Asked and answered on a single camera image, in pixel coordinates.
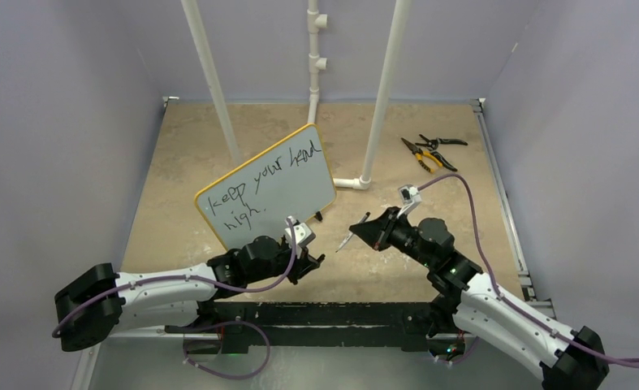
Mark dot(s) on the black whiteboard marker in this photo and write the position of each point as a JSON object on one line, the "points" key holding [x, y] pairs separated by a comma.
{"points": [[350, 234]]}

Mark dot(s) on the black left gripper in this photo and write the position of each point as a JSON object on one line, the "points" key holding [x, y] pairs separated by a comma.
{"points": [[301, 265]]}

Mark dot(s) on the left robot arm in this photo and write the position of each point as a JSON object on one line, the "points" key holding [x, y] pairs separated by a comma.
{"points": [[101, 301]]}

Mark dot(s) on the yellow framed whiteboard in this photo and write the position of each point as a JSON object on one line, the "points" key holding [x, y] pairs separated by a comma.
{"points": [[291, 178]]}

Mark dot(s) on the yellow handled needle-nose pliers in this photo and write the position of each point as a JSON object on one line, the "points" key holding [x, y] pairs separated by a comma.
{"points": [[422, 153]]}

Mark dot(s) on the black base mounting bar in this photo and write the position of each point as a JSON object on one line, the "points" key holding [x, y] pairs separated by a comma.
{"points": [[408, 326]]}

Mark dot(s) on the black handled wire cutters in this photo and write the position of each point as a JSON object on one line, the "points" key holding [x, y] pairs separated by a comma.
{"points": [[433, 144]]}

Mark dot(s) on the aluminium front frame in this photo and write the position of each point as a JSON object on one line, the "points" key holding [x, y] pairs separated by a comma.
{"points": [[149, 358]]}

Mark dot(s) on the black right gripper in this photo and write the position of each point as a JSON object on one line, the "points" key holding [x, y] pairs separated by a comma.
{"points": [[377, 232]]}

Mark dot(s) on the white PVC pipe frame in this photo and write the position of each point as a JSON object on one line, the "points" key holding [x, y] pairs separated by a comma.
{"points": [[341, 51]]}

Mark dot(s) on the aluminium rail right edge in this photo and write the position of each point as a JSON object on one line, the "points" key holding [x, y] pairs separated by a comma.
{"points": [[526, 283]]}

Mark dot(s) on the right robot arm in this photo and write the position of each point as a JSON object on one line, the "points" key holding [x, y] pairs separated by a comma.
{"points": [[468, 298]]}

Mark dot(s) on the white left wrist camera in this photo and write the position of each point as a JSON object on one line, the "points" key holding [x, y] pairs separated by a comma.
{"points": [[298, 234]]}

